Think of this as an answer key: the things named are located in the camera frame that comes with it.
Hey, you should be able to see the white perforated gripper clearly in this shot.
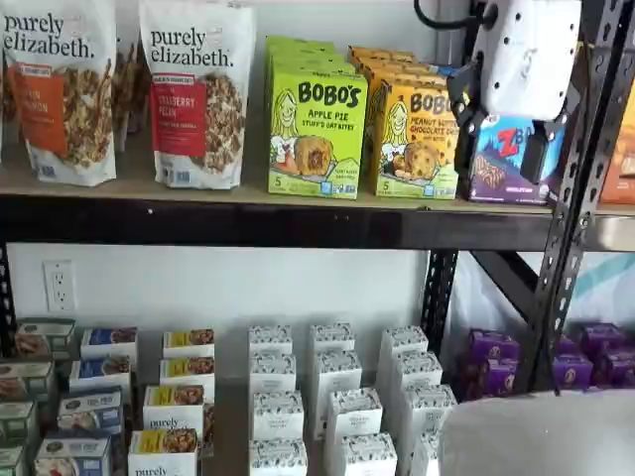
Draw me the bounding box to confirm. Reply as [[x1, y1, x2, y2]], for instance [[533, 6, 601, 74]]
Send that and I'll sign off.
[[447, 0, 582, 185]]

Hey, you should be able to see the blue Zbar box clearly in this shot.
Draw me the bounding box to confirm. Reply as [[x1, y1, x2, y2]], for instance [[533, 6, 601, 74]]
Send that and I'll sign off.
[[465, 112, 567, 205]]

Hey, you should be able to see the orange Bobo's peanut butter box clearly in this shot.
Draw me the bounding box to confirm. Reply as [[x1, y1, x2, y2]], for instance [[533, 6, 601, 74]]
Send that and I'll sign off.
[[371, 77, 460, 199], [354, 53, 423, 68], [364, 62, 436, 88], [346, 45, 417, 59]]

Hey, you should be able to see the large orange snack box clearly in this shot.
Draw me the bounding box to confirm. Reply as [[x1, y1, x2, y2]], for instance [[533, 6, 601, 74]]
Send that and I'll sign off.
[[597, 42, 635, 205]]

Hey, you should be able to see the white organic pantry box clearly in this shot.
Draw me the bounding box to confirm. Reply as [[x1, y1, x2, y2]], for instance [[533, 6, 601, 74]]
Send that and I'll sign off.
[[310, 322, 356, 354], [411, 430, 444, 476], [247, 324, 294, 358], [247, 438, 309, 476], [324, 388, 383, 440], [313, 349, 363, 413], [401, 383, 457, 447], [391, 350, 444, 393], [329, 432, 398, 476], [249, 352, 298, 396], [379, 325, 430, 368], [252, 390, 305, 442]]

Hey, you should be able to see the yellow label granola box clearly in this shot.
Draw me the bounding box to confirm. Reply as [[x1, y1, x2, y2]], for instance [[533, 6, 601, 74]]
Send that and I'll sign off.
[[159, 356, 216, 391], [127, 428, 200, 476], [142, 384, 205, 432], [162, 328, 216, 359]]

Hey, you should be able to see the blue label cereal box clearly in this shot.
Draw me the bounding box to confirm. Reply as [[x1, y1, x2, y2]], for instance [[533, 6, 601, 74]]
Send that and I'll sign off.
[[80, 326, 139, 362], [58, 389, 124, 440], [68, 354, 133, 393], [33, 435, 113, 476]]

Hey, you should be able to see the green label cereal box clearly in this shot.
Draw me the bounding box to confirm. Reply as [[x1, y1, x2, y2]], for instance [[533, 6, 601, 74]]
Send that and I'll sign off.
[[0, 444, 26, 476], [0, 361, 56, 404], [14, 319, 76, 361], [0, 400, 40, 447]]

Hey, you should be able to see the white plastic sheet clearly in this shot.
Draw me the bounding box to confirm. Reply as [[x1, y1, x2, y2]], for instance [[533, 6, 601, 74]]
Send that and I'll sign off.
[[448, 250, 635, 348]]

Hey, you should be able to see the granola bag red label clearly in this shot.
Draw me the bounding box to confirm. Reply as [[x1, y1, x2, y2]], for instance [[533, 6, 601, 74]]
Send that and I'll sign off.
[[138, 0, 258, 190]]

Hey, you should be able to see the purely elizabeth granola bag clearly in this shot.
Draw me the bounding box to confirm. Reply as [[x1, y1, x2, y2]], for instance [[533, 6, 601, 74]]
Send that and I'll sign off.
[[112, 34, 146, 136]]

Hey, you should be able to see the granola bag orange label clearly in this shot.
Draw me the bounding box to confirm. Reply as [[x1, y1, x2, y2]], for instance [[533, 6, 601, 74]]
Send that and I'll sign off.
[[0, 0, 119, 187]]

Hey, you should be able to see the black cable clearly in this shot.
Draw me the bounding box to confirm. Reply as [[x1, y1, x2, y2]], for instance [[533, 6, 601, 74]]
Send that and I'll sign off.
[[413, 0, 500, 31]]

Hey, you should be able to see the white wall outlet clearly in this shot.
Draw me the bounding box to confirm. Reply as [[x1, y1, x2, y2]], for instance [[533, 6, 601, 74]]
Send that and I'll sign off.
[[43, 260, 75, 311]]

